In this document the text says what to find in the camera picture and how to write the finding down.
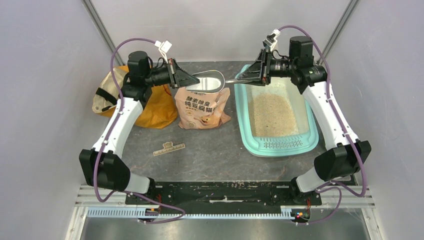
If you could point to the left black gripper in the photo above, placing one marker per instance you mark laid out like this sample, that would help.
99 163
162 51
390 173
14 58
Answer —
179 78

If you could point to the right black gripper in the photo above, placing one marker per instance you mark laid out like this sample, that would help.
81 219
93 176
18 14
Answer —
254 74

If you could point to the metal litter scoop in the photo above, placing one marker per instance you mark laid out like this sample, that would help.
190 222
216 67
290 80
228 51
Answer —
212 81

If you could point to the pink cat litter bag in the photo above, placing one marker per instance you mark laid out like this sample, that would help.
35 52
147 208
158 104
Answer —
202 110

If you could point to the teal litter box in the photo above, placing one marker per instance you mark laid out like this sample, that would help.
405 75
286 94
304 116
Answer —
275 120

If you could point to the wooden bag clip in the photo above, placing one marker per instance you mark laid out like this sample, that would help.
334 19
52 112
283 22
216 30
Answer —
168 147

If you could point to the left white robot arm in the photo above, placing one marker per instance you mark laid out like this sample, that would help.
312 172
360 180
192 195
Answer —
102 165

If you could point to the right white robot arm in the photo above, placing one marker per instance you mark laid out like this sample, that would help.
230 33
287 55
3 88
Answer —
345 153

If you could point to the orange cloth bag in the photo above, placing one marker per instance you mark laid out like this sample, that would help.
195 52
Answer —
159 112

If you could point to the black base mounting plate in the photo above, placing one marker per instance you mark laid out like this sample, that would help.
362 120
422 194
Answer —
230 197

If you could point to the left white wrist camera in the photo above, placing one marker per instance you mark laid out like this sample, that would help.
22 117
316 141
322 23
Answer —
163 48

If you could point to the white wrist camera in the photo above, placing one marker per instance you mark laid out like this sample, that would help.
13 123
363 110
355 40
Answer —
271 41
163 48

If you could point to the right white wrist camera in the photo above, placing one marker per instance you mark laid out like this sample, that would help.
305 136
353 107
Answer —
271 41

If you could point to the aluminium frame rail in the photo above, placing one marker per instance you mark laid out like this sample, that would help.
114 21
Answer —
125 216

